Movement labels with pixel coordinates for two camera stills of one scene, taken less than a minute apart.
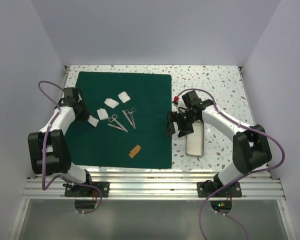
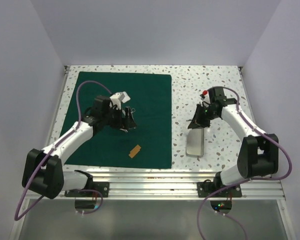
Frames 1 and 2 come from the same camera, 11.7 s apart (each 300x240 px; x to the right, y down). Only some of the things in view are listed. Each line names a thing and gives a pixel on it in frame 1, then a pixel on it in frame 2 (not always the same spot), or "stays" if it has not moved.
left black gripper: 85,115 -> 129,122
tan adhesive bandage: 135,150 stays
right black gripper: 173,116 -> 197,121
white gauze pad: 124,97 stays
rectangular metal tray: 194,141 stays
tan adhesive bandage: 134,152 stays
